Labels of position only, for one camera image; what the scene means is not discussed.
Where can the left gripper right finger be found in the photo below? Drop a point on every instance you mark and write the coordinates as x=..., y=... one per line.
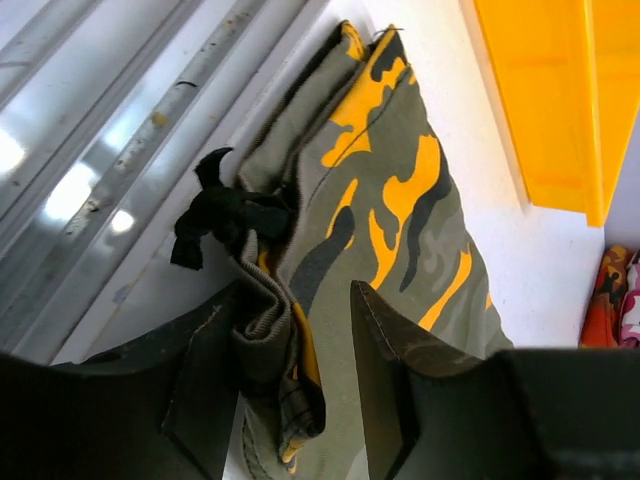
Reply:
x=431, y=411

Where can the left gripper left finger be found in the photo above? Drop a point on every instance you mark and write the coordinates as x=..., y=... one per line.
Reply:
x=160, y=406

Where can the yellow green camouflage trousers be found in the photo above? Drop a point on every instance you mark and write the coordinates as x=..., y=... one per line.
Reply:
x=348, y=181

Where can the orange camouflage folded trousers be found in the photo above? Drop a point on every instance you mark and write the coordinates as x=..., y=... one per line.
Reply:
x=602, y=321

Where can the pink camouflage folded trousers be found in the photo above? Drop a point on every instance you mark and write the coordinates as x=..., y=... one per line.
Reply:
x=629, y=333

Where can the yellow plastic tray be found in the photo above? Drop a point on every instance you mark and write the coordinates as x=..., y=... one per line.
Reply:
x=564, y=76

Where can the aluminium rail frame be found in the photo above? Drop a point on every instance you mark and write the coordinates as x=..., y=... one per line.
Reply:
x=104, y=105

